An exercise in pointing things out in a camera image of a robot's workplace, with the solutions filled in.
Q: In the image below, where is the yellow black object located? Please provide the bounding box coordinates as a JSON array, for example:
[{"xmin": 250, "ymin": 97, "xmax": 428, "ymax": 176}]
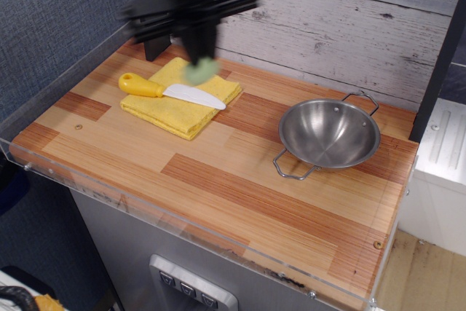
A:
[{"xmin": 1, "ymin": 286, "xmax": 66, "ymax": 311}]

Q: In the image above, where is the white side cabinet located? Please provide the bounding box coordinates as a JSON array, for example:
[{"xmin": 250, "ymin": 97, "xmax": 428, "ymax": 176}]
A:
[{"xmin": 398, "ymin": 98, "xmax": 465, "ymax": 256}]

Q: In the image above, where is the clear acrylic table guard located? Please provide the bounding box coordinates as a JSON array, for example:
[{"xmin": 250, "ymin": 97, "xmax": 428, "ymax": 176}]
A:
[{"xmin": 1, "ymin": 9, "xmax": 424, "ymax": 300}]

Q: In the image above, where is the silver dispenser button panel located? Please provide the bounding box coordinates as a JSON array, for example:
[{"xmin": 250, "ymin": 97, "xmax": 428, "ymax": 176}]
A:
[{"xmin": 149, "ymin": 254, "xmax": 239, "ymax": 311}]

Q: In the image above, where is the stainless steel bowl with handles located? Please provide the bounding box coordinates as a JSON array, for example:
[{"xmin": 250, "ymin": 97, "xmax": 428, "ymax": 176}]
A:
[{"xmin": 273, "ymin": 91, "xmax": 381, "ymax": 181}]

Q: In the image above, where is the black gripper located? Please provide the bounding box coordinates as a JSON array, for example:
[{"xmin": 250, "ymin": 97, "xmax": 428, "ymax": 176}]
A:
[{"xmin": 120, "ymin": 0, "xmax": 257, "ymax": 66}]

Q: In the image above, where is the yellow folded cloth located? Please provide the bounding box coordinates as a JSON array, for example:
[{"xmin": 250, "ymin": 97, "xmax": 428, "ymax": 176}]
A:
[{"xmin": 120, "ymin": 58, "xmax": 242, "ymax": 141}]

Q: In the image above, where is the dark left post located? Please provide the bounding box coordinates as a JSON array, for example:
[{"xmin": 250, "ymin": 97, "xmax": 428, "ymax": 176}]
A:
[{"xmin": 130, "ymin": 0, "xmax": 172, "ymax": 63}]

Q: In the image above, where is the light green toy broccoli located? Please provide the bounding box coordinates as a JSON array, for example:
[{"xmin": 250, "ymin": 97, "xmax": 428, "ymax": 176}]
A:
[{"xmin": 184, "ymin": 57, "xmax": 220, "ymax": 86}]

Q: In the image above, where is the yellow handled white knife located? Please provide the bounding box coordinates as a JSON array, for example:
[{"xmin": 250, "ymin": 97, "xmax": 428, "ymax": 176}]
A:
[{"xmin": 118, "ymin": 73, "xmax": 226, "ymax": 110}]

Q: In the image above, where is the dark post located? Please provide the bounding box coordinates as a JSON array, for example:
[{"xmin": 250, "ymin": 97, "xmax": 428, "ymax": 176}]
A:
[
  {"xmin": 130, "ymin": 0, "xmax": 172, "ymax": 63},
  {"xmin": 408, "ymin": 0, "xmax": 465, "ymax": 143}
]

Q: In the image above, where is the dark right post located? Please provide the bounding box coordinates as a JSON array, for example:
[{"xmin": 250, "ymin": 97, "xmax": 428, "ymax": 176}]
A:
[{"xmin": 408, "ymin": 0, "xmax": 465, "ymax": 143}]

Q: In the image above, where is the silver toy fridge cabinet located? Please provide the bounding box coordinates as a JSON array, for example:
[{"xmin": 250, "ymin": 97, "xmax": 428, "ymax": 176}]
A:
[{"xmin": 72, "ymin": 191, "xmax": 368, "ymax": 310}]

